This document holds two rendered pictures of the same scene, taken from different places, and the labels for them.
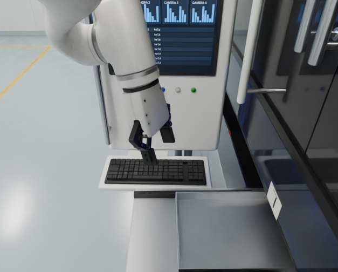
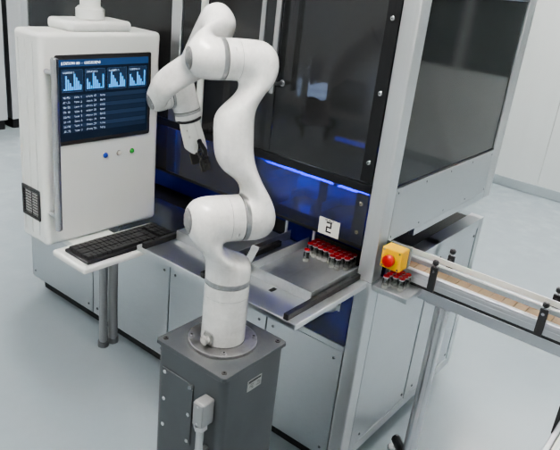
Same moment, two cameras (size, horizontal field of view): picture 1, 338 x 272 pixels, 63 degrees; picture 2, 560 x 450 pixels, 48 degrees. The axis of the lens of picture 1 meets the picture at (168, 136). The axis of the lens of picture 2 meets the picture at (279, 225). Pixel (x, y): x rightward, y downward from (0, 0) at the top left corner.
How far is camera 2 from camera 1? 1.69 m
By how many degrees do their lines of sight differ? 48
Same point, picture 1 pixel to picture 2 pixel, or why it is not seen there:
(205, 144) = (144, 212)
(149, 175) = (124, 244)
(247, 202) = not seen: hidden behind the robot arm
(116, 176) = (95, 254)
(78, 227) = not seen: outside the picture
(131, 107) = (196, 131)
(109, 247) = (29, 435)
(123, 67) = (190, 106)
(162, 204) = (171, 245)
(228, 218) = not seen: hidden behind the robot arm
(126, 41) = (192, 91)
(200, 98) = (137, 158)
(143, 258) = (198, 267)
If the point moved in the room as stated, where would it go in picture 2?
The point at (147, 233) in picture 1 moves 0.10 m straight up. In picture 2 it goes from (183, 258) to (185, 231)
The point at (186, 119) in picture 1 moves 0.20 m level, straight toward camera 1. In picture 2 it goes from (127, 184) to (157, 200)
